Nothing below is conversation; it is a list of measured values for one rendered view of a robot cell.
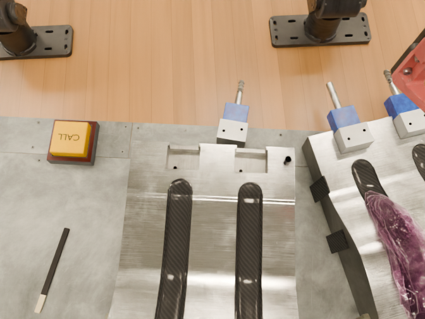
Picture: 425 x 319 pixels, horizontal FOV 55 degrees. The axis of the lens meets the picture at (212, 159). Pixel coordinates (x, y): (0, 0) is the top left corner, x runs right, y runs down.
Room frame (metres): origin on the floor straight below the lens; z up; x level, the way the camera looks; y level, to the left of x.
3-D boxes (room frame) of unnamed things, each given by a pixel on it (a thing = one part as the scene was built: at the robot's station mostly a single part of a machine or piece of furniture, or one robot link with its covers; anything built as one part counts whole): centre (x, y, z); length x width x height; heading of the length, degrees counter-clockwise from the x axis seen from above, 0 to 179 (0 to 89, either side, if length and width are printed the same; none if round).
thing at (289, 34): (0.51, -0.22, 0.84); 0.20 x 0.07 x 0.08; 93
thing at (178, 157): (0.21, 0.05, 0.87); 0.05 x 0.05 x 0.04; 87
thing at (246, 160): (0.21, -0.06, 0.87); 0.05 x 0.05 x 0.04; 87
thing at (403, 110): (0.32, -0.33, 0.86); 0.13 x 0.05 x 0.05; 14
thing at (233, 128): (0.32, -0.04, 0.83); 0.13 x 0.05 x 0.05; 170
